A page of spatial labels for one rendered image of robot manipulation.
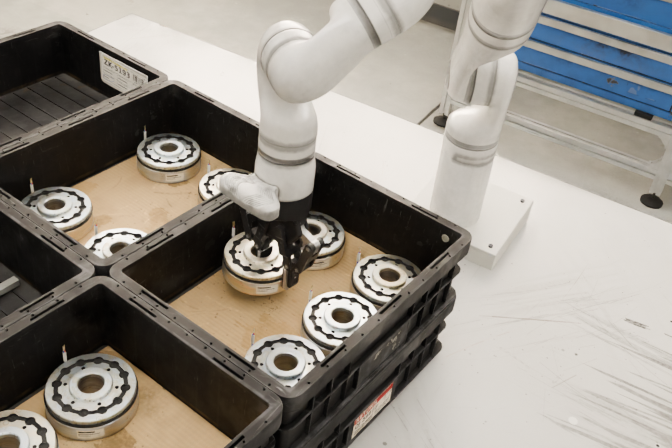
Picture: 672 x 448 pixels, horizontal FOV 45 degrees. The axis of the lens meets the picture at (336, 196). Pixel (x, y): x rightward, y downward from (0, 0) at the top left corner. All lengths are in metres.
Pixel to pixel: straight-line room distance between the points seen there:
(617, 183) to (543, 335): 1.86
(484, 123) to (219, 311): 0.54
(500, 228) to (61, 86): 0.85
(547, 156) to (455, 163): 1.84
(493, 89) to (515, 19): 0.25
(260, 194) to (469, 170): 0.52
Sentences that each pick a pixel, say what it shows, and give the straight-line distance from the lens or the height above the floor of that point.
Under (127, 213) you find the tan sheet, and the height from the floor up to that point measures 0.83.
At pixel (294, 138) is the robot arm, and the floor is 1.11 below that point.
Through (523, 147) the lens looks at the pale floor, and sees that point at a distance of 3.24.
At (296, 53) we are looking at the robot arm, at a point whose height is 1.22.
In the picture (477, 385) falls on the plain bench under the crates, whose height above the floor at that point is 0.70.
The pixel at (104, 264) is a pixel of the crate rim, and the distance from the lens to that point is 1.04.
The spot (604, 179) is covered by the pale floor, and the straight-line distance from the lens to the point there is 3.19.
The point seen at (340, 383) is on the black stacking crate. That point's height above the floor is 0.87.
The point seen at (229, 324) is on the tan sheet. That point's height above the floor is 0.83.
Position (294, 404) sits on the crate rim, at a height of 0.92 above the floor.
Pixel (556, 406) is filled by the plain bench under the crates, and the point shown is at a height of 0.70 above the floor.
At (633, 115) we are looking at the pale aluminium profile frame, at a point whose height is 0.30.
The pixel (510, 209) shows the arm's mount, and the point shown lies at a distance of 1.55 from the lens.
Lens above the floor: 1.61
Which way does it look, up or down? 36 degrees down
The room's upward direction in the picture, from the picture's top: 8 degrees clockwise
